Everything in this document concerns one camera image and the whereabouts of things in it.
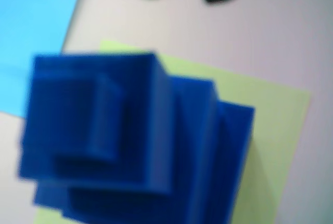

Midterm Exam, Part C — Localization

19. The small blue cube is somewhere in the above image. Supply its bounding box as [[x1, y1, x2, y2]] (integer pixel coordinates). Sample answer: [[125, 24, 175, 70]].
[[17, 51, 180, 196]]

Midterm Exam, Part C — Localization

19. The tiny blue cube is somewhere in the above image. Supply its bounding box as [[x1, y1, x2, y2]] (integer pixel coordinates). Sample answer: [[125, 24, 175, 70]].
[[28, 74, 125, 165]]

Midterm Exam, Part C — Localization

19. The large blue cube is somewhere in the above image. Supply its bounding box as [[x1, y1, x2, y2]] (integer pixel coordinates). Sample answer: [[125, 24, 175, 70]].
[[202, 99, 257, 224]]

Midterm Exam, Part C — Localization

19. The medium blue cube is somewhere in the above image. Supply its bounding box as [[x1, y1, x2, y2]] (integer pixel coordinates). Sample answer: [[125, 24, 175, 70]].
[[32, 77, 222, 224]]

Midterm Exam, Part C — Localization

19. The light blue paper square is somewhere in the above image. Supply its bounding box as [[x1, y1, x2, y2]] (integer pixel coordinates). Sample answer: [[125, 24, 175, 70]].
[[0, 0, 92, 121]]

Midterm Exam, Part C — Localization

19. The green paper square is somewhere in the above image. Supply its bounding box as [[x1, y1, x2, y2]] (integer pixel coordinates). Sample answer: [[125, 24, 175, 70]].
[[32, 38, 313, 224]]

